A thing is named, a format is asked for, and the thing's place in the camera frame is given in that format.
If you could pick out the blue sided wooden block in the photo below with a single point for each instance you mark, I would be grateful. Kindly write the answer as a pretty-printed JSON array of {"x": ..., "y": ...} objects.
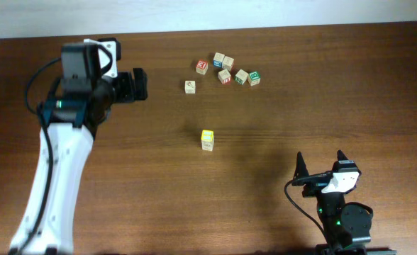
[{"x": 218, "y": 59}]

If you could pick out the blue edged wooden block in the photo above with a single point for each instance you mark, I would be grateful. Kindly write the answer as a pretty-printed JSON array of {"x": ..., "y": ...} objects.
[{"x": 208, "y": 146}]

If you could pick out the green letter B block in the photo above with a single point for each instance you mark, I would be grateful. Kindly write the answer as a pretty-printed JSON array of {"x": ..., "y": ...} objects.
[{"x": 254, "y": 78}]

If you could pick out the red number wooden block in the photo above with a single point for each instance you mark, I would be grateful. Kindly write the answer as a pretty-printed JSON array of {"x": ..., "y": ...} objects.
[{"x": 201, "y": 67}]

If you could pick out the red sided wooden block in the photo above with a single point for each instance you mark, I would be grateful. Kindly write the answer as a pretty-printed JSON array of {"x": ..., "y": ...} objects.
[{"x": 224, "y": 76}]

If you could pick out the carrot picture wooden block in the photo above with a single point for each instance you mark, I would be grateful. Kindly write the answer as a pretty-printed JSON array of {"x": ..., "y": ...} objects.
[{"x": 190, "y": 87}]

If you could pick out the green sided wooden block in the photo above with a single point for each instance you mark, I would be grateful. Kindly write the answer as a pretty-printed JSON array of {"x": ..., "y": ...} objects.
[{"x": 241, "y": 76}]

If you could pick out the plain picture wooden block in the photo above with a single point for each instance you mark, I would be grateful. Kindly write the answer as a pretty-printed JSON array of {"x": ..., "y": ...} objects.
[{"x": 228, "y": 63}]

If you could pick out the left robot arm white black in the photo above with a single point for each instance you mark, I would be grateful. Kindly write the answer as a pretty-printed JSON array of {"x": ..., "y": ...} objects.
[{"x": 67, "y": 135}]

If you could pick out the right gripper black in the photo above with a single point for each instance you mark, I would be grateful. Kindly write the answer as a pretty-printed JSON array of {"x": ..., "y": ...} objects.
[{"x": 315, "y": 179}]

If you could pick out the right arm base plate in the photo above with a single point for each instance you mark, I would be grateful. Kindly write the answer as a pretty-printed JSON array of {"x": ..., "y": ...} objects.
[{"x": 325, "y": 250}]

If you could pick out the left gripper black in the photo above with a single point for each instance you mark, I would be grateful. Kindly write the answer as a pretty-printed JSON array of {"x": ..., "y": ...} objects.
[{"x": 142, "y": 92}]

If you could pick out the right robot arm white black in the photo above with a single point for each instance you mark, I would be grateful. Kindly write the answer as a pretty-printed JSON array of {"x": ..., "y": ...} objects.
[{"x": 345, "y": 226}]

